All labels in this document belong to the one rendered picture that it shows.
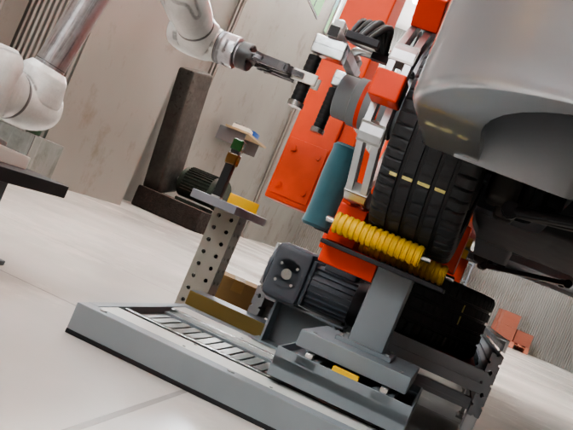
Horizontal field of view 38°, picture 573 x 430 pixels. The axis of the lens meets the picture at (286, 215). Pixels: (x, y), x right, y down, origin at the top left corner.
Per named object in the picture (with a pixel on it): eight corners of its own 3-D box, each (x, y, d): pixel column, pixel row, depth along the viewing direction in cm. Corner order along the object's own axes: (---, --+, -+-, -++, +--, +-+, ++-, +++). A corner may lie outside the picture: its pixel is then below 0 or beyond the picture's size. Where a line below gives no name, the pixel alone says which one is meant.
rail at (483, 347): (487, 405, 270) (512, 343, 270) (470, 398, 271) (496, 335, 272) (476, 359, 510) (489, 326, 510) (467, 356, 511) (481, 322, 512)
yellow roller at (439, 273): (449, 290, 222) (458, 270, 222) (348, 247, 229) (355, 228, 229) (449, 290, 227) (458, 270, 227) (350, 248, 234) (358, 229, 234)
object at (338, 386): (399, 440, 199) (414, 403, 199) (264, 377, 207) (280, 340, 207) (412, 414, 247) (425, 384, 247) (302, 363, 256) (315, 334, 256)
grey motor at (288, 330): (360, 392, 248) (405, 284, 249) (235, 334, 258) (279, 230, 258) (367, 386, 266) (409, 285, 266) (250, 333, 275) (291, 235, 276)
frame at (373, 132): (356, 198, 205) (442, -4, 206) (332, 188, 206) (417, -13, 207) (379, 221, 258) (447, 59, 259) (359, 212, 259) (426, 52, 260)
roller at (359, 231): (425, 270, 212) (434, 249, 212) (320, 227, 219) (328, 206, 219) (426, 271, 217) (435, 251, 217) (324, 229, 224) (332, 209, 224)
